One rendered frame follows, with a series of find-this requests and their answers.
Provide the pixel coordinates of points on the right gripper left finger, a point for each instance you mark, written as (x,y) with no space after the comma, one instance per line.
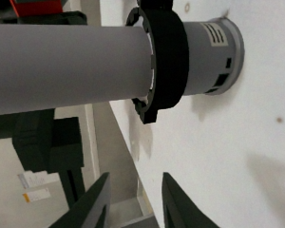
(92,208)

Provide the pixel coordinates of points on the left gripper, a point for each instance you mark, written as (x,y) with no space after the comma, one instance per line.
(43,13)

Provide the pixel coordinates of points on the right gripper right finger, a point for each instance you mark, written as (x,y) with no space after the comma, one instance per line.
(178,207)

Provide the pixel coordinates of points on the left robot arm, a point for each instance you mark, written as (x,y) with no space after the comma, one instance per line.
(8,122)

